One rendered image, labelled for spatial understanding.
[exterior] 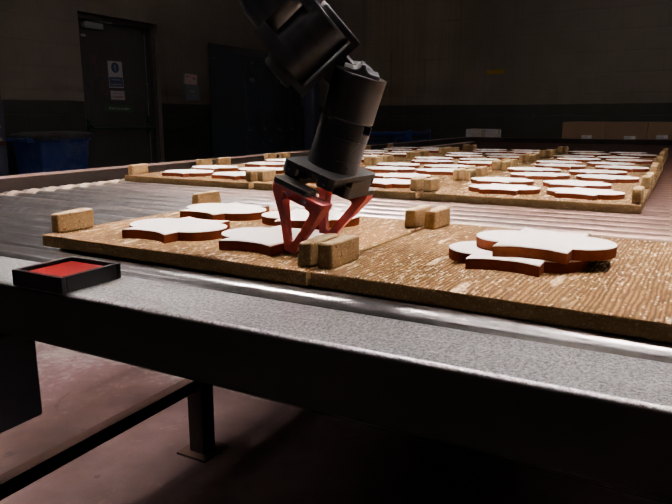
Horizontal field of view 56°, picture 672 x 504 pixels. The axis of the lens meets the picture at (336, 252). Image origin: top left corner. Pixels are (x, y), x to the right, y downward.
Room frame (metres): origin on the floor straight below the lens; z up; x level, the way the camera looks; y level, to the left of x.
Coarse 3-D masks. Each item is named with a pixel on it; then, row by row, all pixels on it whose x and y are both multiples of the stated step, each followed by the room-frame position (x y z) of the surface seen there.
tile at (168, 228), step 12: (132, 228) 0.79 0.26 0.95; (144, 228) 0.79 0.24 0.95; (156, 228) 0.79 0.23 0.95; (168, 228) 0.79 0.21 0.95; (180, 228) 0.79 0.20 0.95; (192, 228) 0.79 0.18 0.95; (204, 228) 0.79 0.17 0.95; (216, 228) 0.79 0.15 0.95; (228, 228) 0.85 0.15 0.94; (156, 240) 0.77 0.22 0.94; (168, 240) 0.76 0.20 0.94; (180, 240) 0.77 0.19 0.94; (192, 240) 0.77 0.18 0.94; (204, 240) 0.77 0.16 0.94
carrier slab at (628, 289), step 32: (448, 224) 0.89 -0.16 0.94; (384, 256) 0.68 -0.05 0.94; (416, 256) 0.68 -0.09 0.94; (448, 256) 0.68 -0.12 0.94; (640, 256) 0.68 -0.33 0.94; (352, 288) 0.59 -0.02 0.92; (384, 288) 0.57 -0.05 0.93; (416, 288) 0.55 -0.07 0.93; (448, 288) 0.55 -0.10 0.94; (480, 288) 0.55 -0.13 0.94; (512, 288) 0.55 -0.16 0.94; (544, 288) 0.55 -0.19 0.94; (576, 288) 0.55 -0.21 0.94; (608, 288) 0.55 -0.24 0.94; (640, 288) 0.55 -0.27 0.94; (544, 320) 0.49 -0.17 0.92; (576, 320) 0.48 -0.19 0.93; (608, 320) 0.47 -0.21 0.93; (640, 320) 0.46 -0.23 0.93
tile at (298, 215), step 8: (296, 208) 0.97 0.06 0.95; (264, 216) 0.89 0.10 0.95; (272, 216) 0.89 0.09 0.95; (296, 216) 0.89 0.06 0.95; (304, 216) 0.89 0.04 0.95; (336, 216) 0.89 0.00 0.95; (272, 224) 0.88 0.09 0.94; (280, 224) 0.86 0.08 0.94; (296, 224) 0.86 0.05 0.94; (328, 224) 0.86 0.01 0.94; (352, 224) 0.88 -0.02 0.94
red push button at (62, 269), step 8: (56, 264) 0.67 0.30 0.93; (64, 264) 0.67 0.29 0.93; (72, 264) 0.67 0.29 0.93; (80, 264) 0.67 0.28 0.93; (88, 264) 0.67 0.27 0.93; (40, 272) 0.63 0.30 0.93; (48, 272) 0.63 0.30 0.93; (56, 272) 0.63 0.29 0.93; (64, 272) 0.63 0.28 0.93; (72, 272) 0.63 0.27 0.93
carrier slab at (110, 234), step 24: (168, 216) 0.97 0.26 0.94; (360, 216) 0.97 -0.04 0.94; (48, 240) 0.81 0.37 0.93; (72, 240) 0.78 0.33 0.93; (96, 240) 0.77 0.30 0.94; (120, 240) 0.77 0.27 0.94; (144, 240) 0.77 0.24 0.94; (216, 240) 0.77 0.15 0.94; (360, 240) 0.77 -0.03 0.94; (384, 240) 0.77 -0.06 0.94; (168, 264) 0.70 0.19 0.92; (192, 264) 0.68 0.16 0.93; (216, 264) 0.67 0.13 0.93; (240, 264) 0.65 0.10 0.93; (264, 264) 0.64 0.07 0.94; (288, 264) 0.64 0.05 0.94
